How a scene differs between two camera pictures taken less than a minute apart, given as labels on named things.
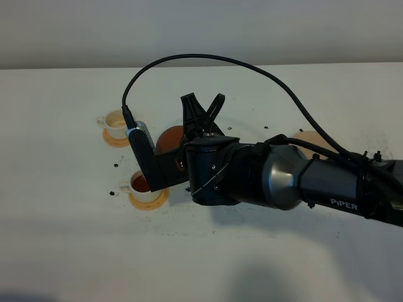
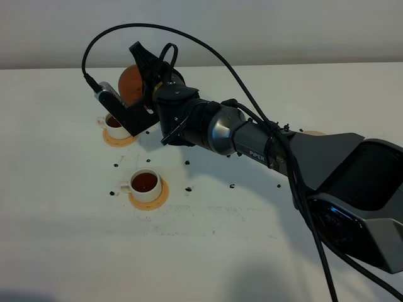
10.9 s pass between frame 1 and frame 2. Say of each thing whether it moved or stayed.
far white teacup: stayed
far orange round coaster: stayed
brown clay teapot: moved
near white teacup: stayed
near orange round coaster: stayed
